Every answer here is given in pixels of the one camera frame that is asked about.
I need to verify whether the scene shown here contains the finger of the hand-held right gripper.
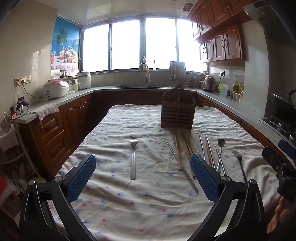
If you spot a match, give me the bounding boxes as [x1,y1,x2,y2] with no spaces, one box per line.
[278,139,296,165]
[262,146,296,202]

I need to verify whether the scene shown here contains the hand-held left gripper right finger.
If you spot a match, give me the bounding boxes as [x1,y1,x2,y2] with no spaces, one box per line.
[187,153,266,241]

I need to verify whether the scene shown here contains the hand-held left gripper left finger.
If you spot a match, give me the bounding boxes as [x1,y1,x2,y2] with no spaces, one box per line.
[19,154,97,241]

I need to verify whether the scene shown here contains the thin metal chopstick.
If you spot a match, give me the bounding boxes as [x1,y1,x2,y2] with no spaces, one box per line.
[215,144,226,176]

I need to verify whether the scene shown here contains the long metal chopstick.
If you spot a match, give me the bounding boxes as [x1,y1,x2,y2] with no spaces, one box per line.
[165,141,199,193]

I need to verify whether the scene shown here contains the small metal fork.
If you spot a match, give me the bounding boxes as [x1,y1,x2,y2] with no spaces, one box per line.
[233,152,248,183]

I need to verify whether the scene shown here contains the metal spoon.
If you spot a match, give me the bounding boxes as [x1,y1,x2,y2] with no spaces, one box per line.
[216,138,226,173]

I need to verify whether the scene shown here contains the large metal fork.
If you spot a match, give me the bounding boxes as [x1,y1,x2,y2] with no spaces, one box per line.
[129,138,139,181]

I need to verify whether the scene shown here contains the wooden utensil holder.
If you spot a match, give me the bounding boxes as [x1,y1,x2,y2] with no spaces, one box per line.
[161,85,196,130]

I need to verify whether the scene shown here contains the person's right hand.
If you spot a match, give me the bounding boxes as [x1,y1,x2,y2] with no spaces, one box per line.
[267,197,292,234]

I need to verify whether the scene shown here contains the steel gas stove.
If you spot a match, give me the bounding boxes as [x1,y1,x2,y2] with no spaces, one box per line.
[258,112,296,140]

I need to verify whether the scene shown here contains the green round object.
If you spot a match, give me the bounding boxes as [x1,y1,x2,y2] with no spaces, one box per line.
[30,177,47,186]

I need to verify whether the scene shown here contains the black wok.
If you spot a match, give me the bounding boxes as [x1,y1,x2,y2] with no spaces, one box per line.
[270,90,296,112]

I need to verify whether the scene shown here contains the wooden lower cabinets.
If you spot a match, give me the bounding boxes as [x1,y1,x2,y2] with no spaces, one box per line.
[14,89,296,186]

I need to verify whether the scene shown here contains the wooden cabinets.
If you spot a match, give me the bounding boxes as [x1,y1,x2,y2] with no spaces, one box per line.
[187,0,255,64]
[14,89,296,186]

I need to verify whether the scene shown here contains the grey kitchen countertop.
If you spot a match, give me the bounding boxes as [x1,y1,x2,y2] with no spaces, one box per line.
[13,85,296,163]

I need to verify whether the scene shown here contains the floral white tablecloth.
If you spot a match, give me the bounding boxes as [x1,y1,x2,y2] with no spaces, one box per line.
[52,104,283,241]

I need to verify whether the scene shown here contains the row of spice jars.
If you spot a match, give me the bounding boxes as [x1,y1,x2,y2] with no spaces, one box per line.
[226,90,241,101]

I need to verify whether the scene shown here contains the pink checked cloth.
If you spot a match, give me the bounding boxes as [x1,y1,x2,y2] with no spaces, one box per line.
[29,103,60,121]

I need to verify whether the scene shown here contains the pink and white rice cooker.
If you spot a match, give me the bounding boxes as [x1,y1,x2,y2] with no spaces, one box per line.
[43,79,70,100]

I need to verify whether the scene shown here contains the small white electric steamer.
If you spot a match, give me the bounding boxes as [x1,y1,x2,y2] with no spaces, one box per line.
[69,77,82,92]

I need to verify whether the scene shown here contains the steel electric kettle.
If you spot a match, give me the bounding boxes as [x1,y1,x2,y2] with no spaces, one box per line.
[203,74,216,93]

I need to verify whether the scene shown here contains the black charger device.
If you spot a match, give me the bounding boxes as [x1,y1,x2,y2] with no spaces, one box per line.
[17,97,30,112]

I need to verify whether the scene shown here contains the white electric pot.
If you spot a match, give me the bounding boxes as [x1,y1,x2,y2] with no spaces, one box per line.
[76,71,92,90]

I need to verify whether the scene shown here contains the knife and scissors holder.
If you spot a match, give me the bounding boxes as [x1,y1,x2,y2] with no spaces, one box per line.
[185,71,197,88]

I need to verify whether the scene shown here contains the steel sink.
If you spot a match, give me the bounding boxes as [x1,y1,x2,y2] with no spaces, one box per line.
[113,84,172,89]

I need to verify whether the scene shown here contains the dish rack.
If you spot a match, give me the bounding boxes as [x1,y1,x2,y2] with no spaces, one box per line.
[170,61,187,82]

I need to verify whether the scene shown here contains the steel kitchen faucet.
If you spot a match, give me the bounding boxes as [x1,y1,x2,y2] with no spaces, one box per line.
[138,63,151,87]

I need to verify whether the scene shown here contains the range hood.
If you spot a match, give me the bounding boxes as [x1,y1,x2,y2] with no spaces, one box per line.
[243,0,296,47]

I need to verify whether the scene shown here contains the wooden upper cabinets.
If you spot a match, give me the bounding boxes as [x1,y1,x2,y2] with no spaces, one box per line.
[187,0,255,64]

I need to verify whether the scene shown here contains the kitchen window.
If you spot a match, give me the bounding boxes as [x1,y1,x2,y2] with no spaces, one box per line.
[80,16,208,73]

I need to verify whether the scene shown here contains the white wire storage rack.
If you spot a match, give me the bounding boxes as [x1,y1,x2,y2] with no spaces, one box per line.
[0,124,41,186]

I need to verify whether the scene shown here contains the tangled cables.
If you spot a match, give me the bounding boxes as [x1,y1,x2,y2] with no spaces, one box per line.
[1,105,17,133]

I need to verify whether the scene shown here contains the black power cable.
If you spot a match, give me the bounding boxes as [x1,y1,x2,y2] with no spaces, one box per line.
[17,81,45,100]

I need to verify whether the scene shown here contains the wall outlet strip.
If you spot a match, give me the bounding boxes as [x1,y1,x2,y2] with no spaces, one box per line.
[14,76,32,87]

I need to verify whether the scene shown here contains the fruit and palm wall poster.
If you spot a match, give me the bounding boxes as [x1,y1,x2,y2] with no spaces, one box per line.
[50,17,80,71]

